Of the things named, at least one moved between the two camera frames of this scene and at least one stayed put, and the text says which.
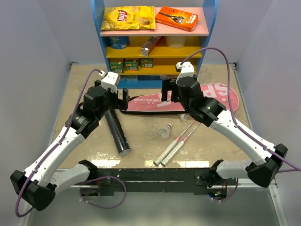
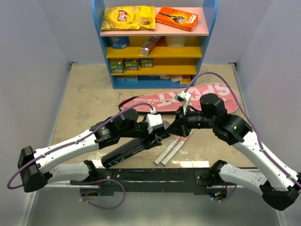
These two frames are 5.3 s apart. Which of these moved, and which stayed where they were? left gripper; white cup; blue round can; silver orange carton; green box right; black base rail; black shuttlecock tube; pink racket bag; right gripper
Moved: left gripper; black shuttlecock tube; right gripper
Stayed: black base rail; green box right; blue round can; white cup; silver orange carton; pink racket bag
